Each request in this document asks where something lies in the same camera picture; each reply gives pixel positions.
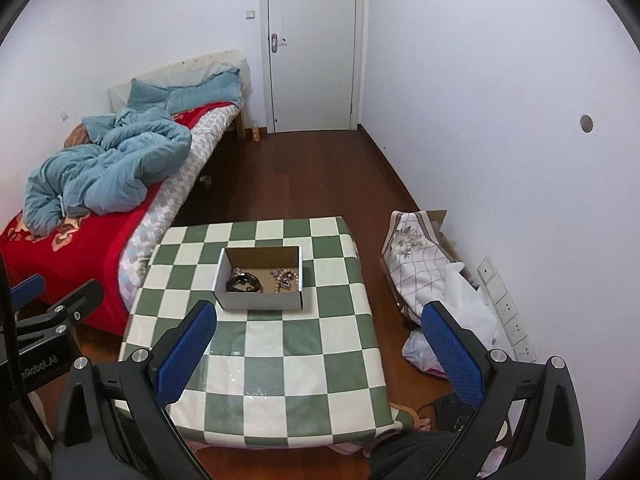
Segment cardboard box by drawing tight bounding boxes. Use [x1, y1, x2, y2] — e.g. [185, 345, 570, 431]
[214, 245, 305, 311]

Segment bed with red blanket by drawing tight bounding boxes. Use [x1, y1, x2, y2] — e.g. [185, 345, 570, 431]
[0, 101, 236, 335]

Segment white power strip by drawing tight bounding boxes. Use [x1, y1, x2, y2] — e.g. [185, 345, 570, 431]
[477, 255, 537, 362]

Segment blue pillow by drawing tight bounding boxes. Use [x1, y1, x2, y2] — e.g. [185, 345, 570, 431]
[127, 70, 242, 113]

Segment black smart band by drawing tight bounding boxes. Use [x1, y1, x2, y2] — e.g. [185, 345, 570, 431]
[225, 270, 264, 294]

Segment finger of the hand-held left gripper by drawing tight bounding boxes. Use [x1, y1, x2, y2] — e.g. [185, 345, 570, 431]
[9, 273, 46, 312]
[15, 279, 104, 348]

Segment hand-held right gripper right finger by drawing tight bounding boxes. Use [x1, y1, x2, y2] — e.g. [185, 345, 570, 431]
[421, 300, 587, 480]

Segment black object on floor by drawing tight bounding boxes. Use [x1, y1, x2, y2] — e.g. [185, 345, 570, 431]
[430, 394, 476, 432]

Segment blue quilt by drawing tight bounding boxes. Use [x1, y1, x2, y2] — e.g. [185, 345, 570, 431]
[24, 107, 192, 235]

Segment beige headboard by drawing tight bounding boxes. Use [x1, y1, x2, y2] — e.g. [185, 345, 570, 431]
[109, 49, 251, 111]

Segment table with green checked cloth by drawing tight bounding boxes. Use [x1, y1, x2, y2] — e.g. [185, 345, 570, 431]
[116, 216, 402, 448]

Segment floral quilted bag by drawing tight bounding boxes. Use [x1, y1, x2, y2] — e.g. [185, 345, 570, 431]
[381, 210, 467, 326]

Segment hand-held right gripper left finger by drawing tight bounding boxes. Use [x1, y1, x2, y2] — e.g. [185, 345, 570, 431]
[51, 300, 218, 480]

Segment grey checked bed sheet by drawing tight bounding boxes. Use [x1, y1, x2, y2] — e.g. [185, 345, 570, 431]
[119, 110, 237, 306]

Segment person's foot in slipper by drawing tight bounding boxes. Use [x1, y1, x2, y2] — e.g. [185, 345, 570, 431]
[389, 402, 437, 434]

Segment red and white plastic bag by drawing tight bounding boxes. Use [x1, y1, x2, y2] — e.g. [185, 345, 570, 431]
[402, 330, 453, 378]

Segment wooden bead bracelet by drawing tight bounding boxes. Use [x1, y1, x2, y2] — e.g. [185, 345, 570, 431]
[269, 268, 302, 294]

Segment white door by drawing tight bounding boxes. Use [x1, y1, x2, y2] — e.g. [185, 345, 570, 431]
[268, 0, 358, 134]

